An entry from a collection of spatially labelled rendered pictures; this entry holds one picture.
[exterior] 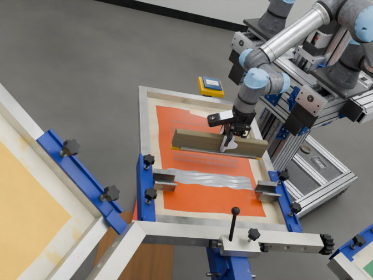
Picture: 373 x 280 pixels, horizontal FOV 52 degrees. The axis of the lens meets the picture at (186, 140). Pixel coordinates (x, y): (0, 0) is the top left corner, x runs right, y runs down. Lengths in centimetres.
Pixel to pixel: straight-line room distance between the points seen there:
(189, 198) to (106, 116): 186
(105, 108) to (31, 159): 225
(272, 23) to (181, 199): 114
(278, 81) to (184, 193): 54
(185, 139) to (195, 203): 25
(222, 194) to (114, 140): 161
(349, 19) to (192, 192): 85
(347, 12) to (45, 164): 113
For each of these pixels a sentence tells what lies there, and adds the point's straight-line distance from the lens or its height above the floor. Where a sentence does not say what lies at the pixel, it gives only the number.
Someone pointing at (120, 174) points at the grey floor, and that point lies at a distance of 279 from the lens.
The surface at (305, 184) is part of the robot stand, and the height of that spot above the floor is 21.
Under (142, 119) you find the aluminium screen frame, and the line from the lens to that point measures 169.
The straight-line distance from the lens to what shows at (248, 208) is 156.
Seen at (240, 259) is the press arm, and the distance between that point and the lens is 129.
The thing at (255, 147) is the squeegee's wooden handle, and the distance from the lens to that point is 156.
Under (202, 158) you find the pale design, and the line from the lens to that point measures 166.
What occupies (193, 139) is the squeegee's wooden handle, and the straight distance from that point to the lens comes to 147.
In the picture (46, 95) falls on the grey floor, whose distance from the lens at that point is 335.
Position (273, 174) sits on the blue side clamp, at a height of 100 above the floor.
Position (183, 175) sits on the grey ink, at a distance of 154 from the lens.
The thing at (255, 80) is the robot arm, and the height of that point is 143.
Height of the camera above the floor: 204
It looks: 40 degrees down
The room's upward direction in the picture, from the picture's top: 21 degrees clockwise
